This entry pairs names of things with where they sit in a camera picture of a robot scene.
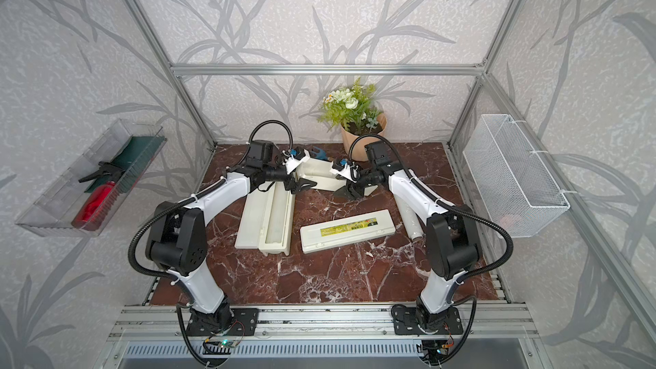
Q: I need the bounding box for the red spray bottle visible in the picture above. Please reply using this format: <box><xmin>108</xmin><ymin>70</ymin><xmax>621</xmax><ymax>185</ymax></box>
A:
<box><xmin>71</xmin><ymin>162</ymin><xmax>124</xmax><ymax>232</ymax></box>

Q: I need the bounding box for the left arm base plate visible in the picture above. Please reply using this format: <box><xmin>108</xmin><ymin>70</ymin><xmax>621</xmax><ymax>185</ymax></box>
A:
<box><xmin>186</xmin><ymin>307</ymin><xmax>259</xmax><ymax>337</ymax></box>

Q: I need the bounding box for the green folded cloth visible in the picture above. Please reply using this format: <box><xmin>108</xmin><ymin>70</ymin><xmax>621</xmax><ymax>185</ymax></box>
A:
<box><xmin>85</xmin><ymin>136</ymin><xmax>166</xmax><ymax>194</ymax></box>

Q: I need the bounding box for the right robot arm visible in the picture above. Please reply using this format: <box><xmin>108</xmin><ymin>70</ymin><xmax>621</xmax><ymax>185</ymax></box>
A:
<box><xmin>331</xmin><ymin>140</ymin><xmax>481</xmax><ymax>325</ymax></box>

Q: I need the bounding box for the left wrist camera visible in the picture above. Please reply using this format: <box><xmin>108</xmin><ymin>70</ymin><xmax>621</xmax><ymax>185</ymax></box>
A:
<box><xmin>284</xmin><ymin>149</ymin><xmax>310</xmax><ymax>174</ymax></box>

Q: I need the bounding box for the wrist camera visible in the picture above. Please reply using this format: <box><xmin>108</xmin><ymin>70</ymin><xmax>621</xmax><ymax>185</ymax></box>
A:
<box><xmin>330</xmin><ymin>159</ymin><xmax>359</xmax><ymax>182</ymax></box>
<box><xmin>284</xmin><ymin>149</ymin><xmax>310</xmax><ymax>174</ymax></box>

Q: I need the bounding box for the plastic wrap roll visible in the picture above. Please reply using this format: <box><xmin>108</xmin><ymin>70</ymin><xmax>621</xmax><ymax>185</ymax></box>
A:
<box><xmin>394</xmin><ymin>195</ymin><xmax>424</xmax><ymax>242</ymax></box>

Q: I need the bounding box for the cream dispenser lid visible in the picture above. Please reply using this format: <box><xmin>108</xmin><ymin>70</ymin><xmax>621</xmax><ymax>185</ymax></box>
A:
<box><xmin>300</xmin><ymin>209</ymin><xmax>396</xmax><ymax>254</ymax></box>

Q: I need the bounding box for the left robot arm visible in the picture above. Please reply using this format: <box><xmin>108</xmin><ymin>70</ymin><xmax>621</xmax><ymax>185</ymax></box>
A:
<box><xmin>145</xmin><ymin>140</ymin><xmax>312</xmax><ymax>321</ymax></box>

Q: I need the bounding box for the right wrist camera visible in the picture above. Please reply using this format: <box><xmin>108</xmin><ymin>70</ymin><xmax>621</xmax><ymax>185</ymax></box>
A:
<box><xmin>330</xmin><ymin>159</ymin><xmax>359</xmax><ymax>182</ymax></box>

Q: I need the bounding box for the green artificial plant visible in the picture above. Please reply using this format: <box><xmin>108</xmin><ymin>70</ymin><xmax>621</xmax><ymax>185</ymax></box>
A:
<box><xmin>318</xmin><ymin>79</ymin><xmax>383</xmax><ymax>136</ymax></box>

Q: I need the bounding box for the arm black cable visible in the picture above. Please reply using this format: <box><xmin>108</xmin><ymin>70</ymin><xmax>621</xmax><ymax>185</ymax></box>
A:
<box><xmin>126</xmin><ymin>119</ymin><xmax>296</xmax><ymax>367</ymax></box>
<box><xmin>347</xmin><ymin>134</ymin><xmax>515</xmax><ymax>365</ymax></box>

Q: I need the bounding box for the cream wrap dispenser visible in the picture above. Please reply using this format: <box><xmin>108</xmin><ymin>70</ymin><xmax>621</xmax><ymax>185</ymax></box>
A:
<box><xmin>294</xmin><ymin>157</ymin><xmax>377</xmax><ymax>201</ymax></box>

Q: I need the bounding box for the cream dispenser base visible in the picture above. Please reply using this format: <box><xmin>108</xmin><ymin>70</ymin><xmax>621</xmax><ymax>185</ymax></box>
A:
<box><xmin>235</xmin><ymin>182</ymin><xmax>296</xmax><ymax>256</ymax></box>

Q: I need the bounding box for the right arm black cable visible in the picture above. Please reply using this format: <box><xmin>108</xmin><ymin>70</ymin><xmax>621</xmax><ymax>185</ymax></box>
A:
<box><xmin>347</xmin><ymin>134</ymin><xmax>515</xmax><ymax>365</ymax></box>

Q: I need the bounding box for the clear plastic wall tray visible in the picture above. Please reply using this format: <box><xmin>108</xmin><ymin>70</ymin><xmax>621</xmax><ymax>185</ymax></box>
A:
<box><xmin>16</xmin><ymin>120</ymin><xmax>167</xmax><ymax>237</ymax></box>

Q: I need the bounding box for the blue hand rake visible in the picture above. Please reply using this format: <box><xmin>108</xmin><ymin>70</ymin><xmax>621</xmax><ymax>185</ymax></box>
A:
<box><xmin>309</xmin><ymin>146</ymin><xmax>328</xmax><ymax>162</ymax></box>

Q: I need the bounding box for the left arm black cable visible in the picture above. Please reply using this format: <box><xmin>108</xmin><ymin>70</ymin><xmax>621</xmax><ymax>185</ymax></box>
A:
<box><xmin>126</xmin><ymin>119</ymin><xmax>296</xmax><ymax>367</ymax></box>

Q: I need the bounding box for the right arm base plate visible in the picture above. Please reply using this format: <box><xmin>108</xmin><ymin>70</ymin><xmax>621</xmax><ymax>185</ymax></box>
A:
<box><xmin>391</xmin><ymin>304</ymin><xmax>464</xmax><ymax>336</ymax></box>

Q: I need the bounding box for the white wire basket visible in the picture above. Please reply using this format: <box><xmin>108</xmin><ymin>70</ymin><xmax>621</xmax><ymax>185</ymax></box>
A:
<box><xmin>463</xmin><ymin>114</ymin><xmax>571</xmax><ymax>238</ymax></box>

